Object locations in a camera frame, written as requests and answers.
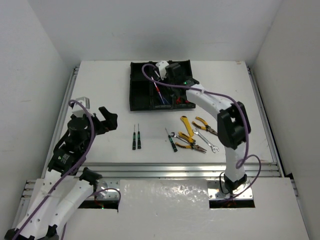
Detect silver wrench left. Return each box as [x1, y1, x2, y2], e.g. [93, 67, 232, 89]
[170, 132, 188, 143]

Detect silver wrench right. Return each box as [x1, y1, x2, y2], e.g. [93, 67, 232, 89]
[192, 129, 220, 153]

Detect yellow utility knife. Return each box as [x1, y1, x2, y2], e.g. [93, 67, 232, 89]
[180, 115, 194, 137]

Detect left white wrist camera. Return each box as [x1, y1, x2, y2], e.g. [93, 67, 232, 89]
[71, 96, 91, 118]

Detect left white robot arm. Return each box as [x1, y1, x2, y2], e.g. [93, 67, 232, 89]
[4, 106, 118, 240]

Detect black six-compartment organizer tray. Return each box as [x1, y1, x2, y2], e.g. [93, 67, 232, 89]
[129, 62, 196, 112]

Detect yellow pliers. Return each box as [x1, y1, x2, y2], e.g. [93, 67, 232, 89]
[175, 131, 207, 154]
[192, 116, 218, 136]

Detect green black screwdriver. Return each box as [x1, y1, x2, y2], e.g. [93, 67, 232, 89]
[165, 128, 178, 153]

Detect aluminium side rail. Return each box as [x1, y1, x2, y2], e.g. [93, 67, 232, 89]
[41, 65, 80, 178]
[246, 65, 285, 178]

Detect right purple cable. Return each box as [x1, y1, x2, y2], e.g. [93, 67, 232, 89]
[141, 63, 262, 201]

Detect right aluminium side rail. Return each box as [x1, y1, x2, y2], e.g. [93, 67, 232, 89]
[246, 65, 285, 178]

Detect left aluminium side rail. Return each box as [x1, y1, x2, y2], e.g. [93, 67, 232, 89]
[41, 65, 80, 178]

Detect silver wrench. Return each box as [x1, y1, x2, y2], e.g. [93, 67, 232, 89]
[192, 129, 220, 153]
[170, 132, 188, 143]

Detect aluminium front rail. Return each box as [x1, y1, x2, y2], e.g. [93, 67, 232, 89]
[22, 162, 283, 201]

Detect blue red screwdriver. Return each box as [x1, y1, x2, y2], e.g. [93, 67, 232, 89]
[160, 94, 171, 105]
[154, 71, 162, 97]

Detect purple cable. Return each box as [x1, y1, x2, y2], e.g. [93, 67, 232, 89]
[12, 99, 96, 240]
[141, 63, 262, 201]

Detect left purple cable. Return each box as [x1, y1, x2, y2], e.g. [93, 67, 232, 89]
[12, 99, 96, 240]

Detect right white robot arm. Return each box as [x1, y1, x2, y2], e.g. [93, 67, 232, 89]
[165, 63, 251, 194]

